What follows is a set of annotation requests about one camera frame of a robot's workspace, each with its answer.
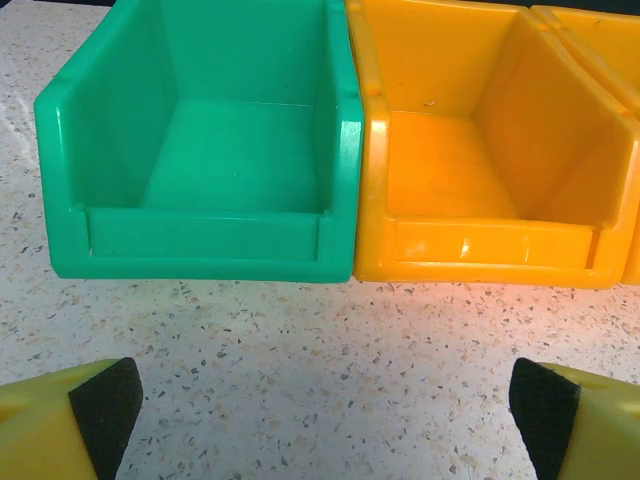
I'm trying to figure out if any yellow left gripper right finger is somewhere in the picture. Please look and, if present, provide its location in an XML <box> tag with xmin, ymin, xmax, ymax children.
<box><xmin>509</xmin><ymin>357</ymin><xmax>640</xmax><ymax>480</ymax></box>

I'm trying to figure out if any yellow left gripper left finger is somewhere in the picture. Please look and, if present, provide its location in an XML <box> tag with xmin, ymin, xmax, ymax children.
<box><xmin>0</xmin><ymin>356</ymin><xmax>144</xmax><ymax>480</ymax></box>

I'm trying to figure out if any yellow plastic bin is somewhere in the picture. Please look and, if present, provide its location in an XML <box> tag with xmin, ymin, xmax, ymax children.
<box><xmin>529</xmin><ymin>0</ymin><xmax>640</xmax><ymax>286</ymax></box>
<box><xmin>344</xmin><ymin>0</ymin><xmax>640</xmax><ymax>291</ymax></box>

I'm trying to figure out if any green plastic bin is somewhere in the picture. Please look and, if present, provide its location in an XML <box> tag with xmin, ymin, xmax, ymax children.
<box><xmin>32</xmin><ymin>0</ymin><xmax>364</xmax><ymax>284</ymax></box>

